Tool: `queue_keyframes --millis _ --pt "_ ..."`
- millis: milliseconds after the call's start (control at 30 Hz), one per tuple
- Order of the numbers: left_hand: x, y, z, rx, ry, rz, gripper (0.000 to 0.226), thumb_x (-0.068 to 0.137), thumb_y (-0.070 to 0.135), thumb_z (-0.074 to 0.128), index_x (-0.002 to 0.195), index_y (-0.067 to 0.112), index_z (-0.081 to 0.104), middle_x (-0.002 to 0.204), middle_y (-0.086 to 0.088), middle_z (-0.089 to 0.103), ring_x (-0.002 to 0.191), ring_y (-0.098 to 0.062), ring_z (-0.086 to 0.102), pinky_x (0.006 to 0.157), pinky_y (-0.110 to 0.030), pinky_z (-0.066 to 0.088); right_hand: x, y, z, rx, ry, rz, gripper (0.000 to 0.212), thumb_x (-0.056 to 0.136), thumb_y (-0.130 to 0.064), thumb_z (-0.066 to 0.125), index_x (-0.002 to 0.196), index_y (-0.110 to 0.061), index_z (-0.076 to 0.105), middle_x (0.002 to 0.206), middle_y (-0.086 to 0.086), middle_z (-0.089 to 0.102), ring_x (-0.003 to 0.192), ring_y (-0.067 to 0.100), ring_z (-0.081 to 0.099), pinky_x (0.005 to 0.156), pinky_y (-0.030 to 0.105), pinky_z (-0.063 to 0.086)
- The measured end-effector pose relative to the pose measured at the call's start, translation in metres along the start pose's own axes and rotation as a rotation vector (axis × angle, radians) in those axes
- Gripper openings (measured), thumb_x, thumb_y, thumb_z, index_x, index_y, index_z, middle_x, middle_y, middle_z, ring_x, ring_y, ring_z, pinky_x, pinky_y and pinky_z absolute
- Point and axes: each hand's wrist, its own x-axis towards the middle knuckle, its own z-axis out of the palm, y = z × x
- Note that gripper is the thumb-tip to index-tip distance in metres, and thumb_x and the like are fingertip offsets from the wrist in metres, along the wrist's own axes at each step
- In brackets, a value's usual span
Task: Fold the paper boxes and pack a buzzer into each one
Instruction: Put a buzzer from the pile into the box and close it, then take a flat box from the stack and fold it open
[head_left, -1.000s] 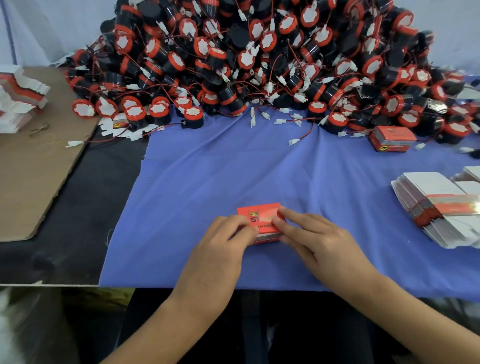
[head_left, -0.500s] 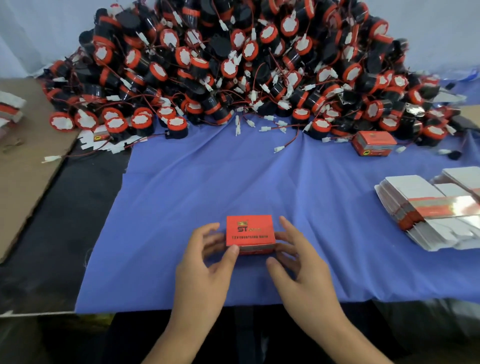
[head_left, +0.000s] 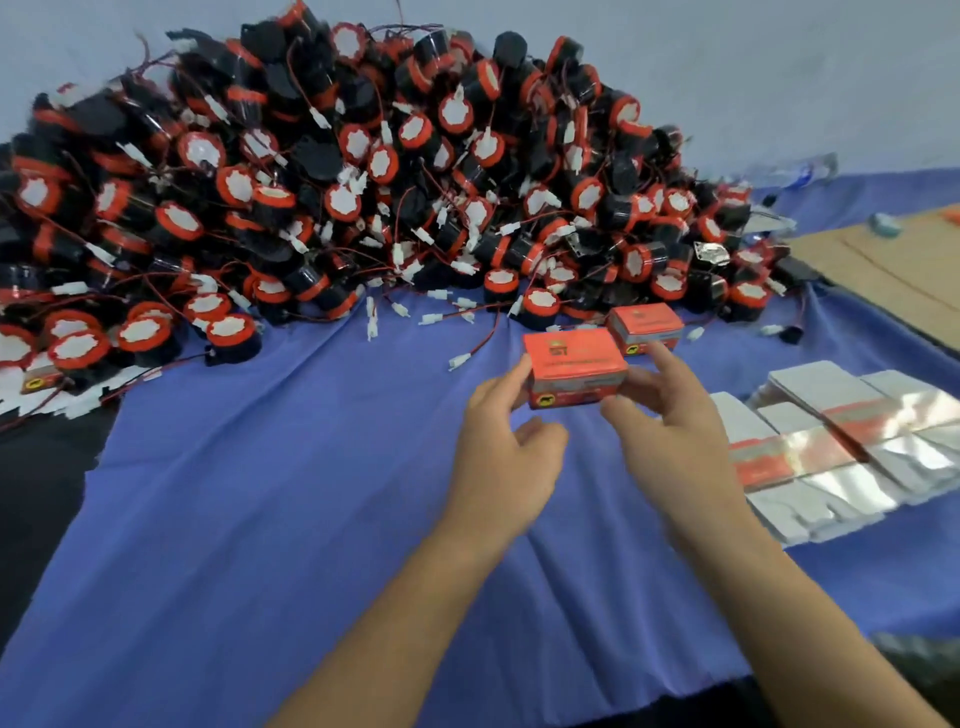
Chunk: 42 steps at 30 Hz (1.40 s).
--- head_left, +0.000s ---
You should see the person's right hand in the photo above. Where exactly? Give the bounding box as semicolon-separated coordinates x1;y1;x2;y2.
600;337;752;542

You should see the person's left hand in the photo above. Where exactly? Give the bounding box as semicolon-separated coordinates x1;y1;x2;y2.
435;352;572;564

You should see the orange white paper box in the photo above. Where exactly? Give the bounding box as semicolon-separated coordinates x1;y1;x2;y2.
607;303;687;357
522;327;632;410

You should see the stack of paper boxes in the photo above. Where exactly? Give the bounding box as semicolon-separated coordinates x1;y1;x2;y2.
705;360;960;549

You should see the pile of black red buzzers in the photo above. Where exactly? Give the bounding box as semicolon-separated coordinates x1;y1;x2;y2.
0;0;819;414

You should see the person's left forearm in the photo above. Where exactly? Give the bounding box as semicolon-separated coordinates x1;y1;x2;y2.
270;525;504;728

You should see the person's right forearm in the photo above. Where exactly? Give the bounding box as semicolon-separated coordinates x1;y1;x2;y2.
682;502;947;728

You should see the blue cloth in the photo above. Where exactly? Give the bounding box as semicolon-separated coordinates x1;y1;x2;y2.
0;165;960;728

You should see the brown cardboard sheet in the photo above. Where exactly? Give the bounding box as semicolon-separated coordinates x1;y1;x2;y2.
780;202;960;354

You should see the clear plastic bottle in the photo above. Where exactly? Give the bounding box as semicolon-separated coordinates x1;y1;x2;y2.
745;153;842;194

